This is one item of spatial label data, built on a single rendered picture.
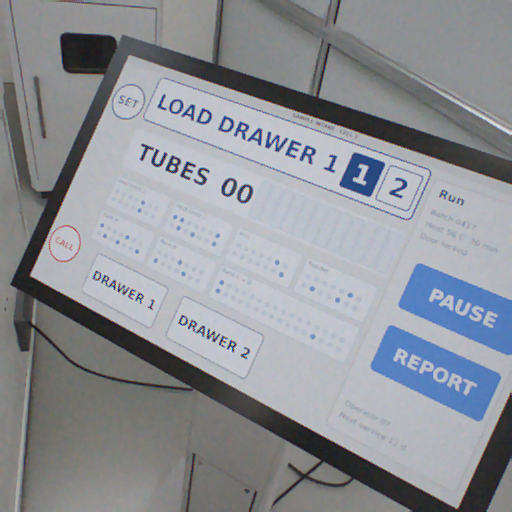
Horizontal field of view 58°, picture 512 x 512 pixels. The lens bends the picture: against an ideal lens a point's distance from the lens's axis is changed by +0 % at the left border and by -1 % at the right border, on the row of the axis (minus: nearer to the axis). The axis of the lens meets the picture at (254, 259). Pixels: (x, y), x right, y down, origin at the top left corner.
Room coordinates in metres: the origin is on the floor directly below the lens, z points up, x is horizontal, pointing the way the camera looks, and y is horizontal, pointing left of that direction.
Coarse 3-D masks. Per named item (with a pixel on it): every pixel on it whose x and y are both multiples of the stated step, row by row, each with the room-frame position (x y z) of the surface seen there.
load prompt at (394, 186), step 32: (160, 96) 0.49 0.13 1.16; (192, 96) 0.48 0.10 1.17; (192, 128) 0.46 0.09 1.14; (224, 128) 0.45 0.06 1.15; (256, 128) 0.45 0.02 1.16; (288, 128) 0.44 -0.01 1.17; (256, 160) 0.42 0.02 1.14; (288, 160) 0.42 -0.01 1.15; (320, 160) 0.41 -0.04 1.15; (352, 160) 0.41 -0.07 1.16; (384, 160) 0.41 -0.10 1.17; (352, 192) 0.39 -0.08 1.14; (384, 192) 0.39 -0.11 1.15; (416, 192) 0.38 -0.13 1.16
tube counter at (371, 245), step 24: (240, 168) 0.42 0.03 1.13; (216, 192) 0.41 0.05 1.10; (240, 192) 0.40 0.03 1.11; (264, 192) 0.40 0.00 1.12; (288, 192) 0.40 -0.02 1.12; (264, 216) 0.38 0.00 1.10; (288, 216) 0.38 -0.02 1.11; (312, 216) 0.38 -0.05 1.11; (336, 216) 0.38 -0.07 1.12; (360, 216) 0.37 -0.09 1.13; (312, 240) 0.36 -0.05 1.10; (336, 240) 0.36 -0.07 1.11; (360, 240) 0.36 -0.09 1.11; (384, 240) 0.35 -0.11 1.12; (360, 264) 0.34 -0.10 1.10; (384, 264) 0.34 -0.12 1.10
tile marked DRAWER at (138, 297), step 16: (96, 256) 0.37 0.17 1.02; (96, 272) 0.36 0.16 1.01; (112, 272) 0.36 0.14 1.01; (128, 272) 0.36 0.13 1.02; (96, 288) 0.35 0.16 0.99; (112, 288) 0.35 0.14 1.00; (128, 288) 0.35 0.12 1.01; (144, 288) 0.34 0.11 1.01; (160, 288) 0.34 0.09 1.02; (112, 304) 0.34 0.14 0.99; (128, 304) 0.33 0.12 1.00; (144, 304) 0.33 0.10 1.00; (160, 304) 0.33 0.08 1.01; (144, 320) 0.32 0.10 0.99
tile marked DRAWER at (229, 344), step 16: (192, 304) 0.33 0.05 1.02; (176, 320) 0.32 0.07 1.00; (192, 320) 0.32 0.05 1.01; (208, 320) 0.32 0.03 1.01; (224, 320) 0.32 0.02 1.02; (176, 336) 0.31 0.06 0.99; (192, 336) 0.31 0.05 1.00; (208, 336) 0.31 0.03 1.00; (224, 336) 0.30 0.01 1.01; (240, 336) 0.30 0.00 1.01; (256, 336) 0.30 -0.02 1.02; (192, 352) 0.30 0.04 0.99; (208, 352) 0.30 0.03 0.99; (224, 352) 0.29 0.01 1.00; (240, 352) 0.29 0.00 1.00; (256, 352) 0.29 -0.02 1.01; (224, 368) 0.28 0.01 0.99; (240, 368) 0.28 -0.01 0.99
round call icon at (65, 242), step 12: (60, 228) 0.40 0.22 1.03; (72, 228) 0.40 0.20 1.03; (48, 240) 0.39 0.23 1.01; (60, 240) 0.39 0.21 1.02; (72, 240) 0.39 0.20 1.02; (84, 240) 0.39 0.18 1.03; (48, 252) 0.38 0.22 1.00; (60, 252) 0.38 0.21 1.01; (72, 252) 0.38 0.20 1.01; (72, 264) 0.37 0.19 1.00
